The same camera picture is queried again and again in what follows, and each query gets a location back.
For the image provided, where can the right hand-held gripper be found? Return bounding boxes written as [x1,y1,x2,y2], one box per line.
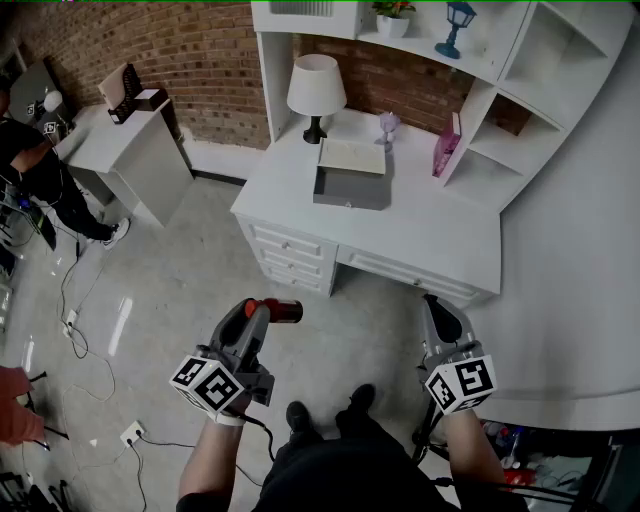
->
[417,294,498,415]

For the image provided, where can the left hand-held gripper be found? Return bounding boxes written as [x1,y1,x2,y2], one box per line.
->
[169,298,276,414]

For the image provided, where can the red and black cylinder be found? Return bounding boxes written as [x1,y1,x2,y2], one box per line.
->
[244,297,304,325]

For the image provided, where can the grey box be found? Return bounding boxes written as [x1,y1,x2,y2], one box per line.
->
[313,138,394,211]

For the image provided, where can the person's left forearm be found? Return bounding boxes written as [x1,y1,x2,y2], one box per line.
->
[178,414,251,512]

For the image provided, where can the person's right forearm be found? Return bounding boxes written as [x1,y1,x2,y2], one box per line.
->
[442,407,509,486]

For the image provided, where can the white wristband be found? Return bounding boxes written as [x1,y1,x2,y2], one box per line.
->
[207,409,247,428]

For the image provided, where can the person's black right shoe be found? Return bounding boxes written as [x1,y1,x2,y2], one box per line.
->
[348,383,377,415]

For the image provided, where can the person's black shoe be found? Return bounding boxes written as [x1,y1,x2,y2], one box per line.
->
[285,401,312,435]
[348,383,377,415]

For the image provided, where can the person's black left shoe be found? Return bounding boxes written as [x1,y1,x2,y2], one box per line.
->
[285,401,312,435]

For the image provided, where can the white desk with shelves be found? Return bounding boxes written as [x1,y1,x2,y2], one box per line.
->
[230,0,636,309]

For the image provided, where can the plastic bottle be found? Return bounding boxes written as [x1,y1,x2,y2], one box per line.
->
[498,424,526,470]

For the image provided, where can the person's black trousers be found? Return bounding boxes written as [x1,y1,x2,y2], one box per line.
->
[174,409,531,512]

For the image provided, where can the pink book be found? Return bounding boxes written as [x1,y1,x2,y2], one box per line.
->
[432,112,462,179]

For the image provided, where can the white side table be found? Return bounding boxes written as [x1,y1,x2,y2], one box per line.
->
[54,97,195,229]

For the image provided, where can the small purple ornament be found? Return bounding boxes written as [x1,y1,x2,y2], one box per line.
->
[374,111,402,154]

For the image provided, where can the red chair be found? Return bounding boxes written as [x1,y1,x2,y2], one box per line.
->
[0,366,47,447]

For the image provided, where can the white shade table lamp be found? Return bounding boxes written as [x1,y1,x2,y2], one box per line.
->
[286,53,348,145]

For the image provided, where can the black file holder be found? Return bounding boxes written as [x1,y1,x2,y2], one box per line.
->
[97,63,144,125]

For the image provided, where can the blue lantern ornament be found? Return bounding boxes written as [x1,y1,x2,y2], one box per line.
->
[434,1,478,60]

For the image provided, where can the potted plant white pot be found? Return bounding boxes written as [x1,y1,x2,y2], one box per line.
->
[372,0,417,40]

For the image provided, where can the grey board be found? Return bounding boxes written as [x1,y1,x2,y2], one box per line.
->
[8,59,76,132]

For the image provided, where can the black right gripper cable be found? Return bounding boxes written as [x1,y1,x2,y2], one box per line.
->
[411,399,447,465]

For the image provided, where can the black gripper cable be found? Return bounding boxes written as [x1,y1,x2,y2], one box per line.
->
[411,399,447,465]
[227,407,277,462]

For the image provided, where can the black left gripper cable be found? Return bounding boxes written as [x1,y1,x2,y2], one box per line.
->
[227,407,277,462]

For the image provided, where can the black floor cable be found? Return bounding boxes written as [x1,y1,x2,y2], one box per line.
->
[55,239,117,404]

